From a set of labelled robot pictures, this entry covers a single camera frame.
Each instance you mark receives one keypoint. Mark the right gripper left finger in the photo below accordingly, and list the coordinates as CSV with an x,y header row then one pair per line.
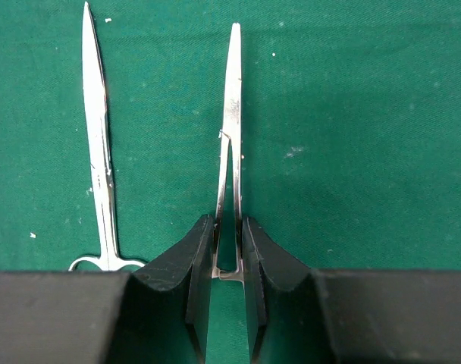
x,y
156,314

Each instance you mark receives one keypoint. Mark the silver needle holder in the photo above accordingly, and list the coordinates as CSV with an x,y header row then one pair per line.
x,y
230,153

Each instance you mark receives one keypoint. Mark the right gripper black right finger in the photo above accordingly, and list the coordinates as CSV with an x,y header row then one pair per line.
x,y
298,314

